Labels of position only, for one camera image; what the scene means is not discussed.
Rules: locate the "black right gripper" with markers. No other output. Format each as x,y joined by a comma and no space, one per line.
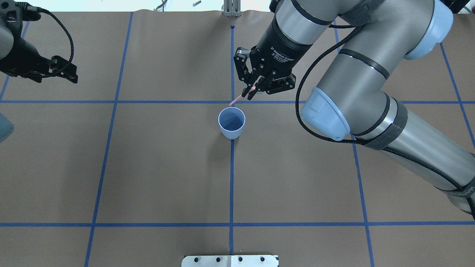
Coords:
279,49

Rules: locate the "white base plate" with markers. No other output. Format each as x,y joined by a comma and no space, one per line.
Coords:
231,261

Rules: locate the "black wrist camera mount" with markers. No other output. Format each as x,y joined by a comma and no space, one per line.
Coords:
13,13

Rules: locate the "blue plastic cup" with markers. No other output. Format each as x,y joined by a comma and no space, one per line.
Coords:
231,121

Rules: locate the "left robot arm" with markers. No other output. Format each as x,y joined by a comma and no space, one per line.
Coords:
9,34

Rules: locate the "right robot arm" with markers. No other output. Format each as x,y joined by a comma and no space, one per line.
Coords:
339,54

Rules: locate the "pink chopstick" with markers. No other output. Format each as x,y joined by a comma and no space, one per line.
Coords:
240,98

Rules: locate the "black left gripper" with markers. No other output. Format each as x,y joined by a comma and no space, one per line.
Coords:
19,59

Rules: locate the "aluminium frame post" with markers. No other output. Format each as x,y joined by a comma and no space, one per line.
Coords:
231,8

